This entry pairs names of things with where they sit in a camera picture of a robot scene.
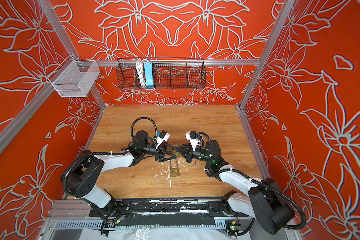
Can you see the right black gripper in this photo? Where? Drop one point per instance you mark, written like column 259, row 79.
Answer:
column 183, row 149

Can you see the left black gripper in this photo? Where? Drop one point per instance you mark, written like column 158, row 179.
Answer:
column 165, row 152

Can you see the small brass padlock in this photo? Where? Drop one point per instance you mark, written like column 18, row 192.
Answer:
column 177, row 154

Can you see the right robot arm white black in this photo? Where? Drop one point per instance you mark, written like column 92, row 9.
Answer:
column 260, row 199

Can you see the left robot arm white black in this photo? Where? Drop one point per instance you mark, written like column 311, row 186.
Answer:
column 80, row 178

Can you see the long-shackle brass padlock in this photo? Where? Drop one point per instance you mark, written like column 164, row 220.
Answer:
column 174, row 168

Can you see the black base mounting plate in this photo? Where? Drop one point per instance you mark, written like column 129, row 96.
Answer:
column 169, row 211

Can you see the light blue box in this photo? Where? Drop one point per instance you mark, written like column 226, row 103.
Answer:
column 148, row 66

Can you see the black wire basket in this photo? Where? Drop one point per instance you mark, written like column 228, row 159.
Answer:
column 175, row 74

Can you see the grey slotted cable duct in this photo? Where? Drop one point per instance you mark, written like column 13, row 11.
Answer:
column 96, row 225

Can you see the white wire basket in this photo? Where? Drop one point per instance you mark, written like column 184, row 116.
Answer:
column 73, row 78

